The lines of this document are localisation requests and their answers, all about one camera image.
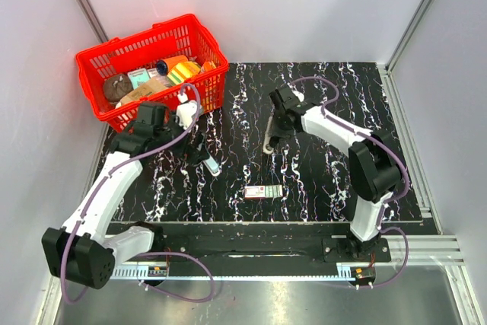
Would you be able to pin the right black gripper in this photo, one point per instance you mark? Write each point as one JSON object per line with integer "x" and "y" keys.
{"x": 277, "y": 132}

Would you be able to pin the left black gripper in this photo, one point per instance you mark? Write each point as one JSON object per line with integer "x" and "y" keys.
{"x": 190, "y": 153}

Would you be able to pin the brown cardboard package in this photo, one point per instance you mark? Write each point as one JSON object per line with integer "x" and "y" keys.
{"x": 154, "y": 85}

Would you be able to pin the yellow green striped sponge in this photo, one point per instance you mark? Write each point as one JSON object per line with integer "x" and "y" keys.
{"x": 183, "y": 71}

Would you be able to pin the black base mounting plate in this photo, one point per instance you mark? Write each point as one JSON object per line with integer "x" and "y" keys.
{"x": 239, "y": 250}

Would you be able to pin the teal small box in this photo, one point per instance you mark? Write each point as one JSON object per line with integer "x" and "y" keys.
{"x": 138, "y": 77}

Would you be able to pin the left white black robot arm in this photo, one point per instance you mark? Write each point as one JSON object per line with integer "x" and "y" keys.
{"x": 80, "y": 251}

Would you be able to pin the orange cylinder blue cap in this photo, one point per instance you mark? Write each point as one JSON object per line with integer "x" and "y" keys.
{"x": 163, "y": 66}

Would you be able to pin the orange small packet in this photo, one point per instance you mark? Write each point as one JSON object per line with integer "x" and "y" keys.
{"x": 207, "y": 66}

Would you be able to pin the red staple box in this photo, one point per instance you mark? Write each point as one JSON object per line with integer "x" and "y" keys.
{"x": 263, "y": 192}

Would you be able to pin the white black large stapler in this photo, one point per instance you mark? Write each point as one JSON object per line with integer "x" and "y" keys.
{"x": 267, "y": 148}

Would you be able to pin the light blue small stapler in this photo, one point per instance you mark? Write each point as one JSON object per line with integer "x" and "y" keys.
{"x": 212, "y": 166}

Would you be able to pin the brown round bun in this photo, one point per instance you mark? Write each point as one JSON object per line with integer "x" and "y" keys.
{"x": 117, "y": 87}

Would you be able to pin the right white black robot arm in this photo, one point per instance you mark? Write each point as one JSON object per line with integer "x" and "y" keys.
{"x": 374, "y": 169}

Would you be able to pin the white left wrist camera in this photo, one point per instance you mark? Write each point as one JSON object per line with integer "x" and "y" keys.
{"x": 188, "y": 113}

